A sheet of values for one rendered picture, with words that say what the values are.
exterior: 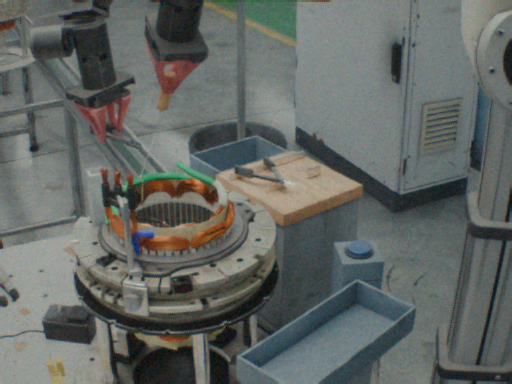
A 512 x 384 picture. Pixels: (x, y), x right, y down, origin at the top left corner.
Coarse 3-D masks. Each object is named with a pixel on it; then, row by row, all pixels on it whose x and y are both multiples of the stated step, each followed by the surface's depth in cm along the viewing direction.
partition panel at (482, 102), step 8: (480, 88) 357; (480, 96) 358; (480, 104) 360; (488, 104) 354; (480, 112) 361; (480, 120) 362; (480, 128) 363; (480, 136) 365; (480, 144) 366; (480, 152) 367; (480, 160) 369
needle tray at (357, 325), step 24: (360, 288) 106; (312, 312) 99; (336, 312) 104; (360, 312) 105; (384, 312) 104; (408, 312) 98; (288, 336) 97; (312, 336) 100; (336, 336) 100; (360, 336) 100; (384, 336) 95; (240, 360) 90; (264, 360) 95; (288, 360) 96; (312, 360) 96; (336, 360) 95; (360, 360) 92
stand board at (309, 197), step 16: (304, 160) 144; (224, 176) 138; (288, 176) 138; (304, 176) 138; (320, 176) 138; (336, 176) 138; (240, 192) 133; (256, 192) 132; (272, 192) 132; (288, 192) 132; (304, 192) 132; (320, 192) 132; (336, 192) 132; (352, 192) 133; (272, 208) 126; (288, 208) 126; (304, 208) 127; (320, 208) 129; (288, 224) 126
